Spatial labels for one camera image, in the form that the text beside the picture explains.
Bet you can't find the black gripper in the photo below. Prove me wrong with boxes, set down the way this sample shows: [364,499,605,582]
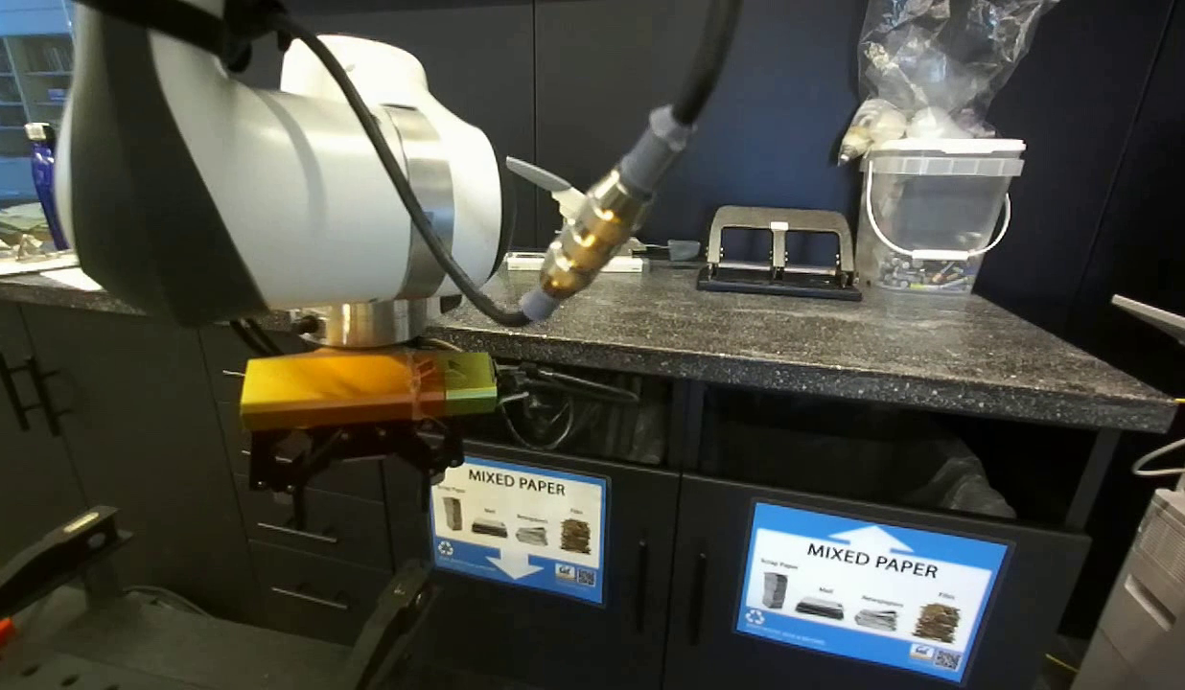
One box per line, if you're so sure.
[247,417,467,528]

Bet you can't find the black tilt-out bin door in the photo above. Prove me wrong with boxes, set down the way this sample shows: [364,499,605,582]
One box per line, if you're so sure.
[376,432,685,690]

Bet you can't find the black bin liner bag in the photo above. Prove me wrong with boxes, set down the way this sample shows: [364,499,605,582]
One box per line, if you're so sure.
[739,417,1024,526]
[491,365,684,471]

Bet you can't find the black recycling bin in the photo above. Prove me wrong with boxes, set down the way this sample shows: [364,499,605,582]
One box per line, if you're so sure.
[662,471,1095,690]

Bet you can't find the black cabinet drawer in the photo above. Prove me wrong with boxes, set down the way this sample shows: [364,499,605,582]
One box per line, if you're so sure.
[234,487,392,570]
[247,550,392,643]

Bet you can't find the mixed paper sign down arrow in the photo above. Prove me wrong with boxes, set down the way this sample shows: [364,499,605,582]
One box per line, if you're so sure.
[426,450,616,609]

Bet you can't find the black cabinet door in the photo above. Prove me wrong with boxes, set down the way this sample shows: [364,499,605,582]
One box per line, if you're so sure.
[27,302,257,605]
[0,302,41,570]

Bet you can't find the black clamp bar orange tip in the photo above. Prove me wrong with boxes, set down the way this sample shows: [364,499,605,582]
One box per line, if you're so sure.
[0,501,129,668]

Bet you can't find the black counter cabinet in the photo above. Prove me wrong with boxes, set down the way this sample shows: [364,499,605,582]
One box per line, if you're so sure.
[0,297,1130,690]

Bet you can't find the white paper sheet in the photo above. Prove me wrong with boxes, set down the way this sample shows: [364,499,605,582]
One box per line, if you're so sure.
[0,242,89,287]

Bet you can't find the white bookshelf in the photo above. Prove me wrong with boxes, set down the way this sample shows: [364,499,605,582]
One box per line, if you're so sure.
[0,0,79,237]

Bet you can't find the mixed paper sign up arrow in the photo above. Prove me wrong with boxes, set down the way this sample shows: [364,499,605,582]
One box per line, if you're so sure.
[732,499,1012,685]

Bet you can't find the clear plastic bucket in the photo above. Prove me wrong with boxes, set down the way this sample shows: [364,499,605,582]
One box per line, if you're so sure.
[856,135,1032,307]

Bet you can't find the clear plastic bag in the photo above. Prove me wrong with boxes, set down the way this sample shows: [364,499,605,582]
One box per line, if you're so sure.
[835,0,1070,169]

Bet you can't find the grey office printer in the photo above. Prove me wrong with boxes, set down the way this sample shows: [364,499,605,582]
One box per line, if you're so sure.
[1070,291,1185,690]

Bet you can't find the amber wrist camera box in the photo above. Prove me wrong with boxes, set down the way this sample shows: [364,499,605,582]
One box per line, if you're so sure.
[234,349,501,432]

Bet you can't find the black camera cable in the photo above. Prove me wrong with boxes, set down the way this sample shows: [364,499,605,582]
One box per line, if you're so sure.
[491,357,649,452]

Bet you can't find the black bin door handle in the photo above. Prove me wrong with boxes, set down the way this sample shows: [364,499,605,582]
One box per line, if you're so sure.
[628,533,656,634]
[684,546,712,653]

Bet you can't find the black cabinet door handle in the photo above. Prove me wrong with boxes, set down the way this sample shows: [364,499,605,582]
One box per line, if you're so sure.
[27,357,70,440]
[0,349,33,432]

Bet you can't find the white printer cable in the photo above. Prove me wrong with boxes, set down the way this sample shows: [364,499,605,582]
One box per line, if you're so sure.
[1130,395,1185,487]

